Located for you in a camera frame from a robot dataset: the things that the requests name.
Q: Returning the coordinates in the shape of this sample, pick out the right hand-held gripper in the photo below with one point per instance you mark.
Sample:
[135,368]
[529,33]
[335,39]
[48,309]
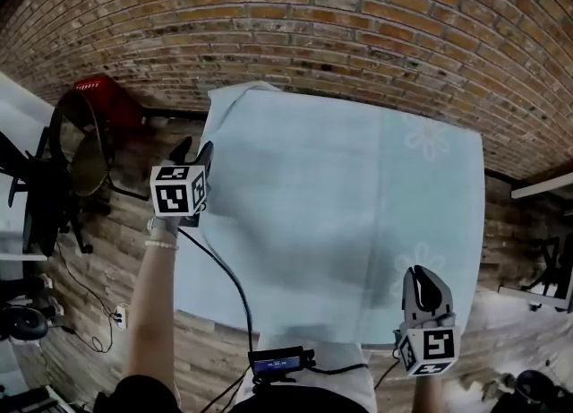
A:
[432,346]

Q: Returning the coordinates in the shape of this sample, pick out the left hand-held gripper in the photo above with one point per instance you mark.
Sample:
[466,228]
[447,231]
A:
[172,194]

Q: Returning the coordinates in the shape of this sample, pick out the light blue daisy tablecloth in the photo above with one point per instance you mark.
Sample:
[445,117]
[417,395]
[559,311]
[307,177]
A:
[322,223]

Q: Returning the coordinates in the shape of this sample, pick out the person's right forearm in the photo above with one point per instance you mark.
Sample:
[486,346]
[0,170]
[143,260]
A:
[426,395]

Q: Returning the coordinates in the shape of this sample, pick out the person's left forearm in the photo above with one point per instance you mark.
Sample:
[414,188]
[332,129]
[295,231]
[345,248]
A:
[152,312]

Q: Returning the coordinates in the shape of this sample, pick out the person's left hand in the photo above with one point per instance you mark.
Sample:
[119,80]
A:
[165,228]

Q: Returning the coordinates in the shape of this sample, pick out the red plastic crate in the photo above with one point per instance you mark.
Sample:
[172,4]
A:
[114,100]

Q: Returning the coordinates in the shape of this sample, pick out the person's light trousers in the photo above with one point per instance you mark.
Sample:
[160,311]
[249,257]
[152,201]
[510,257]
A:
[349,384]

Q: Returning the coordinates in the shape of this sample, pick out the black swivel chair base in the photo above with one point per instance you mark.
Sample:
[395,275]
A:
[553,272]

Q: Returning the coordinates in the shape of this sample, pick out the black office chair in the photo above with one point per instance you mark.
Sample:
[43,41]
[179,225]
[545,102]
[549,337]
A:
[40,205]

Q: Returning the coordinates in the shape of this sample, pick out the small black screen device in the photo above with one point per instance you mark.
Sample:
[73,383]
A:
[277,362]

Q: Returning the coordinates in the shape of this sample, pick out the white power strip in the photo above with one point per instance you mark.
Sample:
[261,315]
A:
[121,317]

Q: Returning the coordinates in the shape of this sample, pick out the black round base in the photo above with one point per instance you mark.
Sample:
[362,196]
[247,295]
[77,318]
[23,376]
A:
[22,324]

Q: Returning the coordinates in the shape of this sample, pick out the person's black top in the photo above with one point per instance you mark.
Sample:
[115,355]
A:
[134,395]

